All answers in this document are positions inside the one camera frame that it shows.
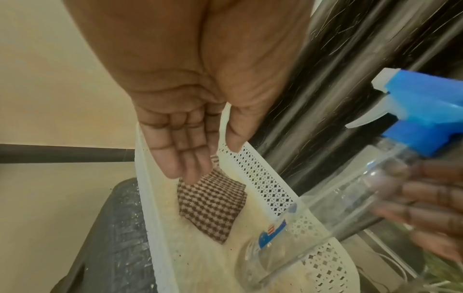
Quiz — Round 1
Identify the person's right hand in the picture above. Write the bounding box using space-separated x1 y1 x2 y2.
372 158 463 263

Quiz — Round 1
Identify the brown checkered cloth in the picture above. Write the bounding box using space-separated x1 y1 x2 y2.
177 155 248 245

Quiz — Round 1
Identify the blue spray bottle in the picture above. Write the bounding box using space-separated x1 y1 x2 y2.
235 68 463 288

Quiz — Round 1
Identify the dark plastic stool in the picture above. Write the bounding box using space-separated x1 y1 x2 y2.
50 177 160 293

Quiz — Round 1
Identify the dark curtain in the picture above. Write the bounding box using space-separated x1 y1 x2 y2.
249 0 463 250

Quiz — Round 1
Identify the person's left hand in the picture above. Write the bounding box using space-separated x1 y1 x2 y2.
63 0 313 185

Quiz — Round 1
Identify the white perforated plastic basket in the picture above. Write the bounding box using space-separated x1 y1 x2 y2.
134 102 361 293

